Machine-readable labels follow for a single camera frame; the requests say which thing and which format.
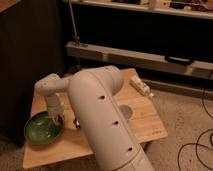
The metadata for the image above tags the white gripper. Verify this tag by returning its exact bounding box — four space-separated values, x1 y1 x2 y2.
46 95 64 124

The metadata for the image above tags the green ceramic bowl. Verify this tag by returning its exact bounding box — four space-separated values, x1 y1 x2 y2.
24 111 64 145

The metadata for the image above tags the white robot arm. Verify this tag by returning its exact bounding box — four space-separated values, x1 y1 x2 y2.
35 66 154 171

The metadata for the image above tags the metal lamp pole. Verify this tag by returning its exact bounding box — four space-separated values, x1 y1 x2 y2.
68 0 80 46

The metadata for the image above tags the wooden shelf beam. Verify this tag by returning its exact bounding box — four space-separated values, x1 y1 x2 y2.
66 41 213 79

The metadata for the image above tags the black handle on shelf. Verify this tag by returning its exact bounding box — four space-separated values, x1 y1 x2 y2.
164 56 194 66

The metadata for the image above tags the black cable on floor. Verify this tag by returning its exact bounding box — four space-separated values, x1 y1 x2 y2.
177 71 213 163

